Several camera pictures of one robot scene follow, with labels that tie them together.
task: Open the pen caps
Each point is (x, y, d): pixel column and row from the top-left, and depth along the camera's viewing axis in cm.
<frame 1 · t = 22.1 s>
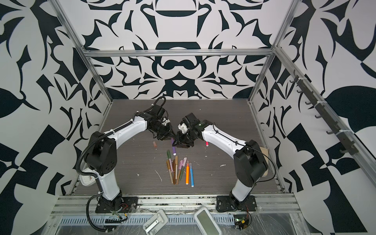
left hand: (177, 134, 86), fingers closed
right hand: (173, 144, 80), fingers open
purple highlighter pen: (173, 147, 82), point 14 cm above the table
blue highlighter pen: (192, 175, 85), on the table
orange highlighter pen: (187, 172, 86), on the table
green cap pink marker: (169, 156, 92), on the table
tan marker pen: (168, 166, 89), on the table
brown marker pen: (174, 171, 86), on the table

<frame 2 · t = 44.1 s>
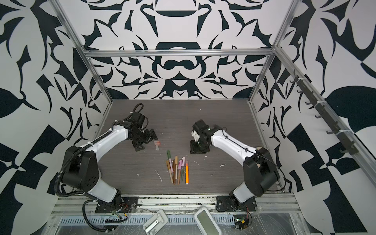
left hand: (152, 139, 87), fingers open
right hand: (193, 150, 83), fingers open
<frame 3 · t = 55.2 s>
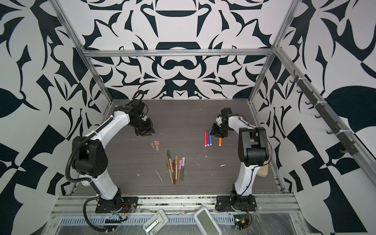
left hand: (154, 129, 87), fingers open
right hand: (213, 132, 97), fingers open
orange highlighter pen: (220, 142, 98), on the table
pink highlighter pen: (205, 138, 99), on the table
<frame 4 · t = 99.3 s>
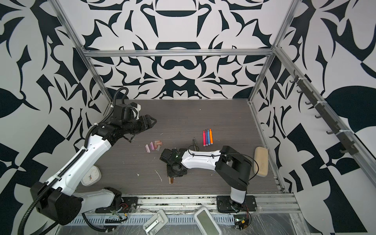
left hand: (152, 119, 75), fingers open
right hand: (171, 175, 82), fingers closed
orange highlighter pen: (211, 136, 101), on the table
pink marker cap: (147, 148, 96), on the table
